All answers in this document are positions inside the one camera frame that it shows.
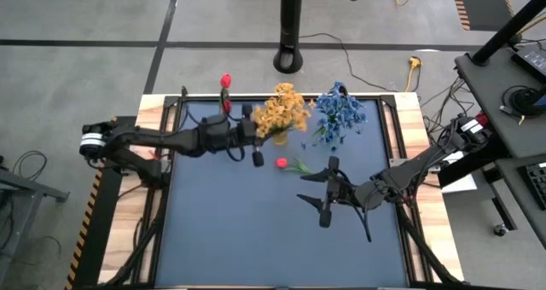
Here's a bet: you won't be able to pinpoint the black coiled cable puck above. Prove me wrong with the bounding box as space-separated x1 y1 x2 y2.
501 84 545 119

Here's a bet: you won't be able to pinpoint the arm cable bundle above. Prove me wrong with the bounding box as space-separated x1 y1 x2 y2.
390 183 464 287
102 183 170 287

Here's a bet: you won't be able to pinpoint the blue table mat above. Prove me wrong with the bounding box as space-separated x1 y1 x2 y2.
155 100 410 289

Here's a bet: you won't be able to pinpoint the grey metal stand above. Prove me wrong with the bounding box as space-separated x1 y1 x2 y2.
0 155 70 290

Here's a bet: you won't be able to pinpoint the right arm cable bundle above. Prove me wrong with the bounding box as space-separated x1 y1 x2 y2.
390 183 464 287

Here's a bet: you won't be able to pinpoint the black keyboard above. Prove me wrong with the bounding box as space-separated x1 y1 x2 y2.
517 161 546 211

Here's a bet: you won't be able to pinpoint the black table frame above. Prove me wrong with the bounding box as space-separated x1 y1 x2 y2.
140 84 432 290

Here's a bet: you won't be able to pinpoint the tangled black floor cables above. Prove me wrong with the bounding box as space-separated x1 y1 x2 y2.
420 75 477 146

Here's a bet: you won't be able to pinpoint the right wrist cable loop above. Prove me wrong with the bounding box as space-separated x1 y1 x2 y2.
347 198 373 243

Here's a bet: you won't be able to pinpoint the black laptop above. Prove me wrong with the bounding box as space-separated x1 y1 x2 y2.
511 42 546 85

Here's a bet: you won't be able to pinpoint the thin black floor cable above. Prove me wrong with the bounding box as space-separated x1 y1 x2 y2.
11 149 49 181

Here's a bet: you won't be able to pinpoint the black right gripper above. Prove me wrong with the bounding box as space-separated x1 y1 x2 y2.
296 155 355 229

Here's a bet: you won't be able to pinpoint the slanted black pole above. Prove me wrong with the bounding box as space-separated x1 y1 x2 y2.
471 0 546 67

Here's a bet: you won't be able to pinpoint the dark grey side desk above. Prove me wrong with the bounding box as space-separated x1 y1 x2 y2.
454 42 546 251

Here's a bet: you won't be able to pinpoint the black camera stand pole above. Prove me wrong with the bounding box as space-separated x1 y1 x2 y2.
272 0 305 75

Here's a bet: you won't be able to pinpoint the white board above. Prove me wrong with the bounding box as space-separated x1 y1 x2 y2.
441 151 479 194

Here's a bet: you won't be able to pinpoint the blue artificial flower bunch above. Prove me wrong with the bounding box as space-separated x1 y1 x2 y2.
300 110 342 151
313 94 346 148
328 80 368 125

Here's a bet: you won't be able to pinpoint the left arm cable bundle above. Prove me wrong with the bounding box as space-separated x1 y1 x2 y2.
102 183 170 287

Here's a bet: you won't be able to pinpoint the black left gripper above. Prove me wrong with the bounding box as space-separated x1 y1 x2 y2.
236 103 274 168

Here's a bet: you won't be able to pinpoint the black mat striped edge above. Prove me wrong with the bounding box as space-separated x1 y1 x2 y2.
63 115 138 290
450 0 516 32

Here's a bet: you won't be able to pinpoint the yellow power plug cable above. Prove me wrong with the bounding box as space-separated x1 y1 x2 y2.
403 55 424 93

